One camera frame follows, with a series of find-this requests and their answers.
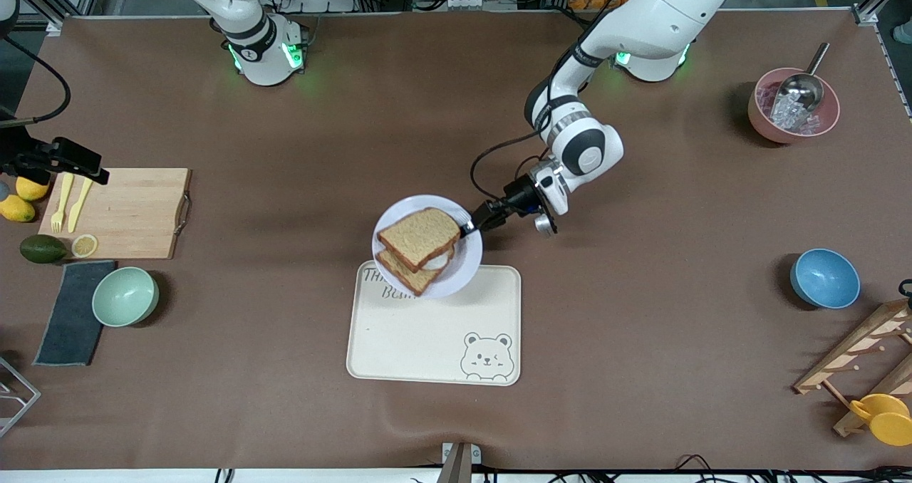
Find cream tray with bear print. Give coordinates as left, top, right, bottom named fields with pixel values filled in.
left=346, top=260, right=522, bottom=386

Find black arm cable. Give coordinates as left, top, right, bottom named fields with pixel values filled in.
left=470, top=130, right=549, bottom=202
left=0, top=36, right=72, bottom=125

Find yellow plastic knife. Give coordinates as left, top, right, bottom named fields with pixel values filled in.
left=68, top=177, right=94, bottom=233

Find dark grey cloth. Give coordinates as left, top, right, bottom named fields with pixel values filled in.
left=33, top=260, right=117, bottom=367

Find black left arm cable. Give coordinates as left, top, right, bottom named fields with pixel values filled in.
left=470, top=130, right=549, bottom=202

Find yellow cup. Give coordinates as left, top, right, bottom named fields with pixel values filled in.
left=849, top=394, right=912, bottom=447

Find clear ice cubes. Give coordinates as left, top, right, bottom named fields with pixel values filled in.
left=757, top=84, right=822, bottom=132

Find wooden cup rack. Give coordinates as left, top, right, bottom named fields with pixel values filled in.
left=793, top=298, right=912, bottom=438

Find metal wire basket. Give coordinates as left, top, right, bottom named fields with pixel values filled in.
left=0, top=357, right=41, bottom=437

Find plain brown bread slice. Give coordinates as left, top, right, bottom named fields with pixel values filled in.
left=377, top=207, right=462, bottom=273

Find metal bracket mount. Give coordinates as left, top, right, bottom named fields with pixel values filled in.
left=437, top=442, right=482, bottom=483

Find wooden cutting board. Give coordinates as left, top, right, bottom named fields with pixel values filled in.
left=38, top=168, right=192, bottom=260

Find blue bowl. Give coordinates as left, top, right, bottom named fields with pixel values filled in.
left=789, top=248, right=861, bottom=309

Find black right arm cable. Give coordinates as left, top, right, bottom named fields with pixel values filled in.
left=0, top=36, right=72, bottom=125

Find long white power strip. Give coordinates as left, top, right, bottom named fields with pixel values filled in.
left=415, top=0, right=514, bottom=11

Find green avocado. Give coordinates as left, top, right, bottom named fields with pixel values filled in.
left=19, top=234, right=68, bottom=264

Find pale green bowl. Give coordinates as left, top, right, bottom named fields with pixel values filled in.
left=92, top=266, right=160, bottom=328

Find yellow plastic fork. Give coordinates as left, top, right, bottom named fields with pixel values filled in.
left=51, top=173, right=74, bottom=233

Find metal scoop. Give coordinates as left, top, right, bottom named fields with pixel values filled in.
left=771, top=42, right=831, bottom=124

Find white round plate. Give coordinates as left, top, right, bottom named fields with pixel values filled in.
left=372, top=194, right=484, bottom=299

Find pink bowl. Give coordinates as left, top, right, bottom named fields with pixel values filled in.
left=747, top=68, right=841, bottom=145

